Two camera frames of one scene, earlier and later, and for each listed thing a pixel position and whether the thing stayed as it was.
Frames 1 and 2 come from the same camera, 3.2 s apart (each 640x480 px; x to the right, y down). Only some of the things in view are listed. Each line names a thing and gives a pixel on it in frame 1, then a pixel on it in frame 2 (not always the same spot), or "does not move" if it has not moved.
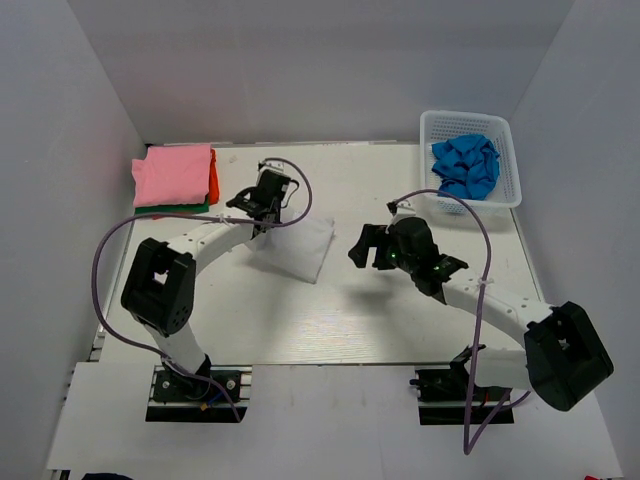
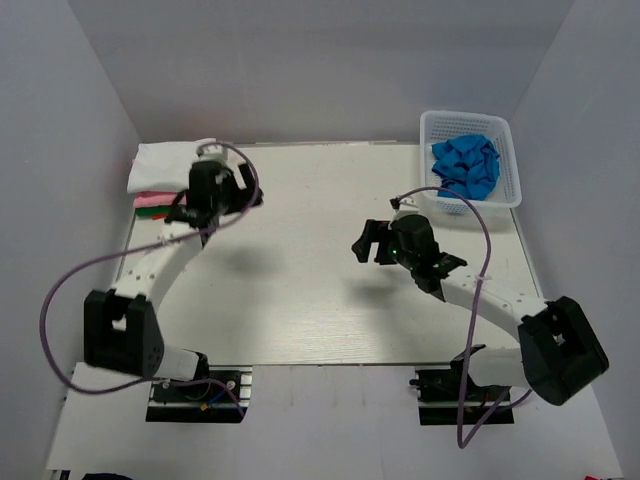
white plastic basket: [471, 157] does not move
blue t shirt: [467, 165] does not move
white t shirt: [300, 248] to [163, 167]
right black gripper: [371, 237] does not move
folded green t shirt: [173, 209] does not move
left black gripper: [277, 209] to [238, 200]
